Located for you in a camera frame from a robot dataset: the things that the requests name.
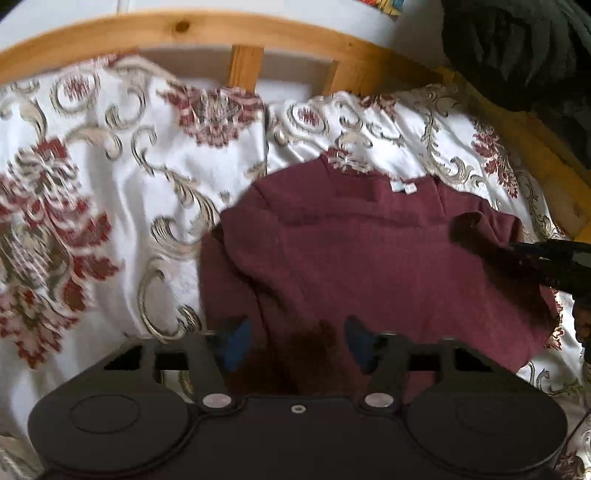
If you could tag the wooden bed frame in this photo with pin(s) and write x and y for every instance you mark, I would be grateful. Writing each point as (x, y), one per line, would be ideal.
(355, 65)

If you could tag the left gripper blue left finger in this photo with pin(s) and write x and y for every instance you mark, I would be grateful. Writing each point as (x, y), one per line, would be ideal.
(211, 357)

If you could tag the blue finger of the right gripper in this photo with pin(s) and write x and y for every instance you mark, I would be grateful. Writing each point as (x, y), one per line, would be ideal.
(559, 264)

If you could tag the black garment pile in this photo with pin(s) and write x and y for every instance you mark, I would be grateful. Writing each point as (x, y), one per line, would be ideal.
(531, 56)

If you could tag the white floral bedspread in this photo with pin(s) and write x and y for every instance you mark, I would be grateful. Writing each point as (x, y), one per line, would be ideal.
(113, 169)

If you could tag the maroon small shirt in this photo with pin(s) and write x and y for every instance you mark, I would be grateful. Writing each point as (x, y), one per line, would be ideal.
(309, 246)

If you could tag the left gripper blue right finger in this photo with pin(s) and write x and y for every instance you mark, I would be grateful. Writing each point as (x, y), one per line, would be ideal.
(383, 357)

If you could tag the colourful wall poster right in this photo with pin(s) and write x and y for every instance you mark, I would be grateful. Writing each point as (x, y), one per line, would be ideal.
(392, 8)

